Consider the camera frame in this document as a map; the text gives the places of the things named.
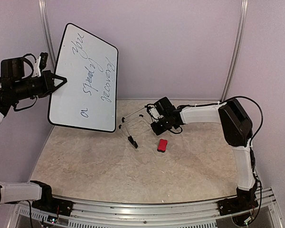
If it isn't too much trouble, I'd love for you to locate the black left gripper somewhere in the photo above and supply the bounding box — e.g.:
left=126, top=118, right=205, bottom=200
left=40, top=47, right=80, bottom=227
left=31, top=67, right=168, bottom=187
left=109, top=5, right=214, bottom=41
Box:
left=11, top=68, right=66, bottom=100

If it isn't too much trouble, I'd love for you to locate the red black whiteboard eraser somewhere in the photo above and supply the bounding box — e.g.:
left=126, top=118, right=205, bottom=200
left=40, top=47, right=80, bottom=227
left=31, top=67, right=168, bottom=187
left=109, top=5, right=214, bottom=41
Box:
left=157, top=139, right=168, bottom=153

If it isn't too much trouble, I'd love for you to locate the white whiteboard black frame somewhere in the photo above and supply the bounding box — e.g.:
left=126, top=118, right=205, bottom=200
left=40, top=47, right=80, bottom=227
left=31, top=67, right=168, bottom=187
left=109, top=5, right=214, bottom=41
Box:
left=47, top=23, right=119, bottom=133

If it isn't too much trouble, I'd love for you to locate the black wire easel stand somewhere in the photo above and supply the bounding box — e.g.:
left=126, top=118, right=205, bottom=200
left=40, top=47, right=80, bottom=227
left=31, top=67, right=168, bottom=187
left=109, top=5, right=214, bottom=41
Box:
left=118, top=105, right=152, bottom=149

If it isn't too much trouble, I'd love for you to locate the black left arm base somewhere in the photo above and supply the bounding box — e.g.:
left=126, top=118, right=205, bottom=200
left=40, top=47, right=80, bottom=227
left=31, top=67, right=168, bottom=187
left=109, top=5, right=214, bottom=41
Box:
left=30, top=180, right=74, bottom=217

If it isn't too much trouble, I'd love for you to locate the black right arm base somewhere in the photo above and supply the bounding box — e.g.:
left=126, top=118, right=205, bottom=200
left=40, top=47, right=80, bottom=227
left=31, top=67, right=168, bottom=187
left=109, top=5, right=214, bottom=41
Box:
left=217, top=179, right=261, bottom=216

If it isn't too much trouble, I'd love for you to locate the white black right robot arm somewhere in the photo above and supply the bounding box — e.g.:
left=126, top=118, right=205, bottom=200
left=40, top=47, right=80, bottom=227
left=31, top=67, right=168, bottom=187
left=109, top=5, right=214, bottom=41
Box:
left=146, top=97, right=257, bottom=191

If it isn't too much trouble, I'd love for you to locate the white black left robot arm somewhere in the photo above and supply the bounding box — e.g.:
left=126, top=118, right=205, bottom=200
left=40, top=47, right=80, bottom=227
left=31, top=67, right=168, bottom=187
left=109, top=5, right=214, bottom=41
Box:
left=0, top=52, right=67, bottom=211

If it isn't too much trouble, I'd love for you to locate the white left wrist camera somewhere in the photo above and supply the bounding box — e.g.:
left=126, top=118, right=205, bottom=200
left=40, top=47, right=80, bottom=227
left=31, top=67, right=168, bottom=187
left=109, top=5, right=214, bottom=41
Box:
left=32, top=52, right=48, bottom=77

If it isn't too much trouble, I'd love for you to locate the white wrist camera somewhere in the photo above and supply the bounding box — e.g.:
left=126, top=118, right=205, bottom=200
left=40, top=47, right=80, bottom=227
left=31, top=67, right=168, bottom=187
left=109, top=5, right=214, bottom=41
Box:
left=146, top=104, right=161, bottom=120
left=32, top=52, right=48, bottom=77

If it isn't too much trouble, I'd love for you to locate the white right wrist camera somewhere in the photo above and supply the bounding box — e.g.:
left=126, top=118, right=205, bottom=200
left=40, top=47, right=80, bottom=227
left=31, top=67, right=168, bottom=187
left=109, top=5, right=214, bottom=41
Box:
left=146, top=104, right=161, bottom=120

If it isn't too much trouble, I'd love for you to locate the aluminium left corner post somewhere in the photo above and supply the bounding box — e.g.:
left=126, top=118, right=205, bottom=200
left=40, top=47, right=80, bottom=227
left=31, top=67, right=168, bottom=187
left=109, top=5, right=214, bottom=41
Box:
left=38, top=0, right=56, bottom=67

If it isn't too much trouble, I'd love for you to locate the aluminium corner post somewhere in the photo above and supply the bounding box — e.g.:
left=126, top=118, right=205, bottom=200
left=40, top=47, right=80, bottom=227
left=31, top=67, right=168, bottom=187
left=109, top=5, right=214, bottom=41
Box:
left=38, top=0, right=56, bottom=67
left=221, top=0, right=249, bottom=101

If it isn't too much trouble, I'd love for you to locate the aluminium front rail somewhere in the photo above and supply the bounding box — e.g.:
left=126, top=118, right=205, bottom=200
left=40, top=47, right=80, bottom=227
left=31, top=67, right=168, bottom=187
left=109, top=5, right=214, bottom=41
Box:
left=7, top=188, right=285, bottom=228

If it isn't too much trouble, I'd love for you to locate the aluminium right corner post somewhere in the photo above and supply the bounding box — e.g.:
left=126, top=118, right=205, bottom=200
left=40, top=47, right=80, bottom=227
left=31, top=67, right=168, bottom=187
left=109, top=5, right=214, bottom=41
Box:
left=221, top=0, right=249, bottom=101

